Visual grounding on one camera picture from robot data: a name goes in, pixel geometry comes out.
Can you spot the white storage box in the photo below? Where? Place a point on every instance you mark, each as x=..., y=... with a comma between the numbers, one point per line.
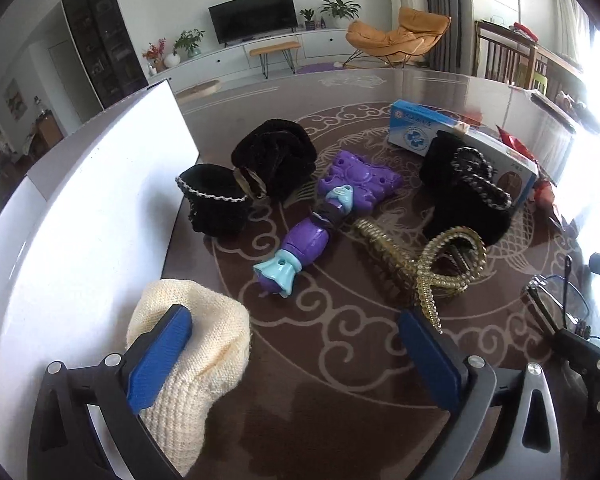
x=80, y=210

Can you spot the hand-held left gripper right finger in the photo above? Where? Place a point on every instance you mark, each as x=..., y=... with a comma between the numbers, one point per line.
x=430, y=360

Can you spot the white interior door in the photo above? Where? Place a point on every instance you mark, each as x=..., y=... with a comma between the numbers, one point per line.
x=70, y=77

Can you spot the white low television cabinet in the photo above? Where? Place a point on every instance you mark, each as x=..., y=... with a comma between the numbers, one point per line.
x=320, y=42

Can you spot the red cloth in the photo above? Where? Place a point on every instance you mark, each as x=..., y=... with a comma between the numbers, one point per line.
x=526, y=31

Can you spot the dark wooden chair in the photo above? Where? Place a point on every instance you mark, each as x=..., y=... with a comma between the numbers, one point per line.
x=500, y=50

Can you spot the clear rimless glasses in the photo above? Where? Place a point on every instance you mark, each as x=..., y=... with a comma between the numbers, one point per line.
x=540, y=305

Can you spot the blue and white medicine box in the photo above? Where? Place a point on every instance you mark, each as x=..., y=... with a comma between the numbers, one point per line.
x=415, y=130

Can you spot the brown wooden sideboard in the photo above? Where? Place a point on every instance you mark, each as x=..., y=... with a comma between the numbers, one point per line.
x=47, y=132

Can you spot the red flower plant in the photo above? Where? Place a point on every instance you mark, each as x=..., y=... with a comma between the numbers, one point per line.
x=153, y=51

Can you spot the red candy pouch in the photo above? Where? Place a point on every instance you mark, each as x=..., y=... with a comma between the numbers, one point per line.
x=545, y=195

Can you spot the framed wall painting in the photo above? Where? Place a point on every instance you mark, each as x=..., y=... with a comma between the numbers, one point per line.
x=15, y=100

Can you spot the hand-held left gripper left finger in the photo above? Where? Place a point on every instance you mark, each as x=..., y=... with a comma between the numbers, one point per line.
x=157, y=360

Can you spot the orange lounge chair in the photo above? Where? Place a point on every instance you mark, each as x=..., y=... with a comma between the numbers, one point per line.
x=380, y=37

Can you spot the gold claw hair clip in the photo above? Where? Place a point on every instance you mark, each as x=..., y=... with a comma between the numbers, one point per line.
x=395, y=260

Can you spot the dark glass display cabinet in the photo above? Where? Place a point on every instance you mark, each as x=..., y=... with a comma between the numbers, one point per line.
x=105, y=35

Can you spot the green potted plant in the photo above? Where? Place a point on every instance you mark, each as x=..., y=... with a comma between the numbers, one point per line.
x=189, y=41

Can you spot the wooden bench with metal legs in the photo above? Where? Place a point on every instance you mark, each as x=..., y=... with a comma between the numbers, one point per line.
x=275, y=48

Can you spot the white round vase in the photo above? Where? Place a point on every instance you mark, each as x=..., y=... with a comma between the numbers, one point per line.
x=171, y=60

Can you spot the cluttered wooden side table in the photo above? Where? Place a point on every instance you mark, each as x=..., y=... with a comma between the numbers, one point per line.
x=572, y=85

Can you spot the white sheer curtain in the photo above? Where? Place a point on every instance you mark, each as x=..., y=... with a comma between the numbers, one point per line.
x=572, y=20

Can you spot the green plastic stool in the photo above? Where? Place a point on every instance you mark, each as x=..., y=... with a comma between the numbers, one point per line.
x=540, y=82

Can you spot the small dark-potted plant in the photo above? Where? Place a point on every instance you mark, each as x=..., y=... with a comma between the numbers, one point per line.
x=307, y=16

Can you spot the cream knitted sock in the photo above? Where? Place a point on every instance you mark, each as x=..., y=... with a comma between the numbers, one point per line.
x=205, y=360

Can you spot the purple floor mat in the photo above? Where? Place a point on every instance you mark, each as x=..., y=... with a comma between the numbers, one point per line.
x=316, y=68

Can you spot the oval beige floor mat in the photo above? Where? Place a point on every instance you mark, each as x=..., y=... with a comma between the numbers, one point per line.
x=197, y=92

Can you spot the dark patterned glass desktop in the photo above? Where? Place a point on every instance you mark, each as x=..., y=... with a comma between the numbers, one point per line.
x=360, y=375

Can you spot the purple and teal plastic toy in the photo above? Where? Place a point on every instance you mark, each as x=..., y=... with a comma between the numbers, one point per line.
x=305, y=240

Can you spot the black flat television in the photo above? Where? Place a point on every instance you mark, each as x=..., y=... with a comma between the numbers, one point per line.
x=252, y=15

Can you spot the large leafy potted plant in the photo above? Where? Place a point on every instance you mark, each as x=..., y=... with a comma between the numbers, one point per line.
x=339, y=9

